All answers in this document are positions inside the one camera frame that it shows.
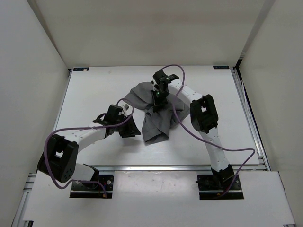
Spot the right blue corner label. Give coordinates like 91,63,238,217
213,65,230,70

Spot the blue corner label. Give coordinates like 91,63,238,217
213,65,230,70
73,67,89,71

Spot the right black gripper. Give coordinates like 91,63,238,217
151,88,169,112

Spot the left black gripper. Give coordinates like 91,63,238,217
114,114,141,138

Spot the left blue corner label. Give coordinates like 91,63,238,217
73,67,89,71

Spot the grey pleated skirt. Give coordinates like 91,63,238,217
125,82,190,144

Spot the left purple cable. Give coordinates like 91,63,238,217
45,98,135,199

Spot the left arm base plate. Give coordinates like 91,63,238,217
70,171,114,199

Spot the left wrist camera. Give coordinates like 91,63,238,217
121,103,130,116

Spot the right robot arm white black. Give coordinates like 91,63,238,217
151,70,234,191

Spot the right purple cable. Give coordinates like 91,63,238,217
160,65,257,196

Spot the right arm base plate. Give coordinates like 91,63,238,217
196,175,244,200

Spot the white front cover board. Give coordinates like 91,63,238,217
24,171,295,227

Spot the purple cable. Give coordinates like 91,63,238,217
160,65,257,196
45,98,135,199

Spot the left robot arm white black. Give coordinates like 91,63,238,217
37,104,141,189

